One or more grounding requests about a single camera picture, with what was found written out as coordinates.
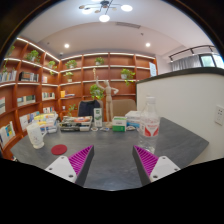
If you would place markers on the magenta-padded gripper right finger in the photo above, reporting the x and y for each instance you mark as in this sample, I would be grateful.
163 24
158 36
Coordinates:
160 166

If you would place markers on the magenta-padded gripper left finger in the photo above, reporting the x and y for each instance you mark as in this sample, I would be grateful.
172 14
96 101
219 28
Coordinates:
63 166

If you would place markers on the clear plastic water bottle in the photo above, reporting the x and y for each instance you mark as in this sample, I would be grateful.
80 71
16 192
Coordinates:
149 126

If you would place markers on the flat round red coaster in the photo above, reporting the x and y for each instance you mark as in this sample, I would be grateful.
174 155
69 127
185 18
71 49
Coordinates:
59 149

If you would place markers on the white paper cup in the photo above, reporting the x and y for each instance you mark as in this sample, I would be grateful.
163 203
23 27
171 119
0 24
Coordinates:
36 135

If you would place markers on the stack of colourful books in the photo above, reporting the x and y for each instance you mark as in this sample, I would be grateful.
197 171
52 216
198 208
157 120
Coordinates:
46 121

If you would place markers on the white tissue pack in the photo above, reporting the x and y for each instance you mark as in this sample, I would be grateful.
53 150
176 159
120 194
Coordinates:
132 117

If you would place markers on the small green white box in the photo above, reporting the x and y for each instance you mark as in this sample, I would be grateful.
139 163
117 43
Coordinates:
119 124

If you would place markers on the tall green white carton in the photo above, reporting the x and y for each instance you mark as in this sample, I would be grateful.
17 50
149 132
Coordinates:
98 117

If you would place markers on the dark office chair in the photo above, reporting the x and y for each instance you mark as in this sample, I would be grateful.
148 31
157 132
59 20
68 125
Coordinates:
88 108

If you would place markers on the tan chair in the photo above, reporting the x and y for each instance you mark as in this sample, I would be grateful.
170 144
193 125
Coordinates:
124 106

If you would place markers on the wooden artist mannequin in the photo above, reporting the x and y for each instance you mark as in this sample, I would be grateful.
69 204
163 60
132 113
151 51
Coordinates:
108 100

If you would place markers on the grey curtain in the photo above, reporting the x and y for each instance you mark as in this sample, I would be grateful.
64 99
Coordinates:
185 63

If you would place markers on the window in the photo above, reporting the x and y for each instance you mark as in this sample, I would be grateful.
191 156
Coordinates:
210 60

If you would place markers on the recessed ceiling light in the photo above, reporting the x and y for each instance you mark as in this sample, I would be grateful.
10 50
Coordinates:
147 44
66 45

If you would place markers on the ceiling air vent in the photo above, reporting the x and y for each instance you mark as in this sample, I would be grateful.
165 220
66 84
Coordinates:
128 25

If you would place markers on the multi-bulb ceiling lamp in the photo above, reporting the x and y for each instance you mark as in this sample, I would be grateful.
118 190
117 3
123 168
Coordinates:
104 17

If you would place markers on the white wall socket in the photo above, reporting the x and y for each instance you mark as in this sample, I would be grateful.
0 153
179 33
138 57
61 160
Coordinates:
219 115

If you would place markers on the wooden wall shelf unit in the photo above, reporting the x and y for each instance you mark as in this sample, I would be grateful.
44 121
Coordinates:
30 90

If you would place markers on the black track light rail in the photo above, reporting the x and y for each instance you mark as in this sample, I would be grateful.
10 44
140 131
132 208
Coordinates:
191 50

